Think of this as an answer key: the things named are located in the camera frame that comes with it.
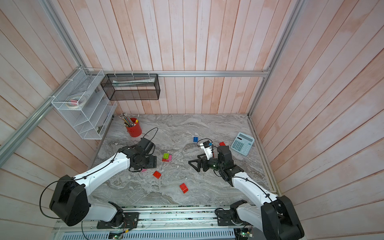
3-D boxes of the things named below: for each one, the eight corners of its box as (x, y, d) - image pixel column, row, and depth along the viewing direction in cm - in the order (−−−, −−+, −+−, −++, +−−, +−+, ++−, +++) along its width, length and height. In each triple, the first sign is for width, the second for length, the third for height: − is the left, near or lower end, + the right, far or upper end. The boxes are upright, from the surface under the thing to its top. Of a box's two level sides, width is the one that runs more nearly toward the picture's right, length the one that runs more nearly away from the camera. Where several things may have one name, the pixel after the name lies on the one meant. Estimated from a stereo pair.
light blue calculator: (230, 147, 103) (231, 144, 100) (238, 134, 111) (239, 131, 108) (246, 156, 99) (248, 153, 96) (253, 141, 107) (255, 138, 104)
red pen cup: (130, 137, 109) (125, 127, 100) (133, 127, 115) (128, 117, 106) (140, 137, 109) (136, 127, 100) (143, 127, 115) (139, 117, 106)
